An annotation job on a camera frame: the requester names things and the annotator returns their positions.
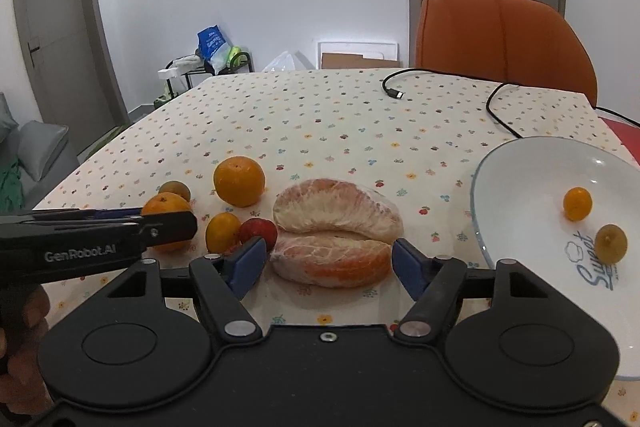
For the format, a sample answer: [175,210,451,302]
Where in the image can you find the green cloth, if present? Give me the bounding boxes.
[0,159,27,210]

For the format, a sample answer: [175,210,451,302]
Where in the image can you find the grey sofa cushion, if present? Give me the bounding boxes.
[17,120,69,180]

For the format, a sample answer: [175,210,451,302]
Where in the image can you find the brown cardboard sheet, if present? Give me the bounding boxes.
[321,52,386,70]

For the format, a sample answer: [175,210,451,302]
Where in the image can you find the black metal rack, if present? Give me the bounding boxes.
[166,51,254,98]

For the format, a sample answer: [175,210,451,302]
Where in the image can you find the peeled pomelo segment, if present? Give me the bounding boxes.
[272,178,404,254]
[268,232,394,289]

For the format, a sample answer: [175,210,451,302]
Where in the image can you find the white printed plate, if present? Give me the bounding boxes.
[470,136,640,383]

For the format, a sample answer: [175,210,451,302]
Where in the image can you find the floral print tablecloth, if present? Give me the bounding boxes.
[29,67,640,427]

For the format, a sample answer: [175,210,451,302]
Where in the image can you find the orange leather chair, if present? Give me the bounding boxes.
[414,0,599,108]

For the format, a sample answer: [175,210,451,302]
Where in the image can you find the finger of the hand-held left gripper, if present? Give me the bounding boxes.
[30,206,146,222]
[136,210,199,254]

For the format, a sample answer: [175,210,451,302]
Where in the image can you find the blue plastic bag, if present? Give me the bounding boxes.
[196,25,234,76]

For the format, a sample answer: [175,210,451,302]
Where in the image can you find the clear plastic bag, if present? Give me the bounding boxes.
[262,50,311,73]

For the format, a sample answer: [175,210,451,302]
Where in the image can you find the white picture frame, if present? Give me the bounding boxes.
[317,39,401,70]

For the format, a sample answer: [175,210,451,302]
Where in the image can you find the small orange kumquat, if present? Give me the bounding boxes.
[563,187,594,222]
[205,212,242,254]

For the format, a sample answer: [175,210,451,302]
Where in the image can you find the olive green small fruit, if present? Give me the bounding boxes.
[594,224,629,265]

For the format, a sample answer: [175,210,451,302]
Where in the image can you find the person's left hand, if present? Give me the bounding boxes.
[0,288,52,414]

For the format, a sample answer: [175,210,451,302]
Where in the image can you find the grey sofa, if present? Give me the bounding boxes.
[0,91,82,210]

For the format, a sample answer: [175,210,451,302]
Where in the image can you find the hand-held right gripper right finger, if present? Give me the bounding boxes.
[392,238,562,339]

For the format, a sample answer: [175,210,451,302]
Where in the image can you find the mandarin orange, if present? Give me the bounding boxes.
[140,192,195,253]

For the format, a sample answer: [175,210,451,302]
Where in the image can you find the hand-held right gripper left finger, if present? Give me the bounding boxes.
[91,237,268,339]

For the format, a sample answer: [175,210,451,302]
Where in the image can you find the red flat item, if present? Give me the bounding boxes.
[597,116,640,168]

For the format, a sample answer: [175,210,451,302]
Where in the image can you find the dark green small fruit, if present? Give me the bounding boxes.
[158,180,192,202]

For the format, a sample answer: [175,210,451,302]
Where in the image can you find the black cable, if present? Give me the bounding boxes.
[382,67,640,140]

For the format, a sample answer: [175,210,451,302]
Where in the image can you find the small red fruit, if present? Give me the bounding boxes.
[238,218,279,254]

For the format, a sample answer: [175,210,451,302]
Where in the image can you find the large round orange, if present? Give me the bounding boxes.
[213,156,266,208]

